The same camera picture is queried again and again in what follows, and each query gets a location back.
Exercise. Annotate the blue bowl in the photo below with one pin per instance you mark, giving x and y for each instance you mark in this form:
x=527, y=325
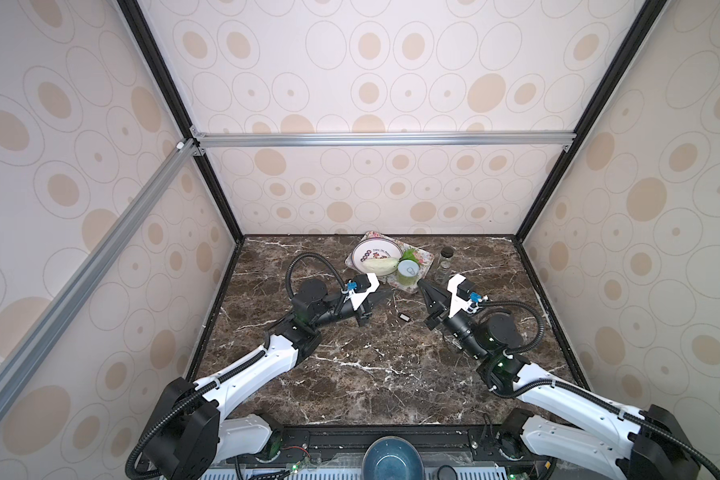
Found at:
x=392, y=458

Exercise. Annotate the white plate with rim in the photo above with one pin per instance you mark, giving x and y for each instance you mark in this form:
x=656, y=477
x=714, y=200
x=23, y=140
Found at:
x=374, y=250

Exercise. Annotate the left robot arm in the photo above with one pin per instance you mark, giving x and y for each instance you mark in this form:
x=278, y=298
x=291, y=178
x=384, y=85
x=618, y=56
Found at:
x=191, y=429

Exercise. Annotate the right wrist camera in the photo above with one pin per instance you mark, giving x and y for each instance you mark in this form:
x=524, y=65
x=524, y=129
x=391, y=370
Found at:
x=464, y=298

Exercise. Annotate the diagonal aluminium rail left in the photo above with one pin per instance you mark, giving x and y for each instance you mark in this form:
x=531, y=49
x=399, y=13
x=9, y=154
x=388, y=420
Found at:
x=35, y=346

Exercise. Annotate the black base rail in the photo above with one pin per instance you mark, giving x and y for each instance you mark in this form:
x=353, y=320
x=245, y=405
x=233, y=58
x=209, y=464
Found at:
x=189, y=456

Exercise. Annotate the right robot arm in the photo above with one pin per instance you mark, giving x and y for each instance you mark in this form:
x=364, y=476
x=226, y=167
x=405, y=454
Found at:
x=613, y=439

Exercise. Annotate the green leaf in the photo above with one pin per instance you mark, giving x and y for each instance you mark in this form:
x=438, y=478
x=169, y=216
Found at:
x=410, y=255

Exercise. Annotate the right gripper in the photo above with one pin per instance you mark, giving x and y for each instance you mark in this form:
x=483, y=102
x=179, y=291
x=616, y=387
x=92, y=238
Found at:
x=440, y=315

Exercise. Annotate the horizontal aluminium rail back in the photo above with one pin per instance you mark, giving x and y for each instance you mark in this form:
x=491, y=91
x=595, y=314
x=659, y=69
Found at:
x=204, y=141

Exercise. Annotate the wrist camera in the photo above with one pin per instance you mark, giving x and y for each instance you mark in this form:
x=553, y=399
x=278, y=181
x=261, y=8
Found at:
x=464, y=298
x=360, y=288

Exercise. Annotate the green tin can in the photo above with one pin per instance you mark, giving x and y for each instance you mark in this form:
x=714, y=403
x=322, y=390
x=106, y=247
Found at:
x=407, y=273

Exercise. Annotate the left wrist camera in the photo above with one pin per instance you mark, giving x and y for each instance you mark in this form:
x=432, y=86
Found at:
x=360, y=288

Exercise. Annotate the pale cabbage piece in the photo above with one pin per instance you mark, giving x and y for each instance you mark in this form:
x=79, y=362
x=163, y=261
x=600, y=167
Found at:
x=379, y=266

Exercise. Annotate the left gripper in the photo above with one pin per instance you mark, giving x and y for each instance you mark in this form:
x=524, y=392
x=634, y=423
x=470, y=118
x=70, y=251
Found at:
x=364, y=310

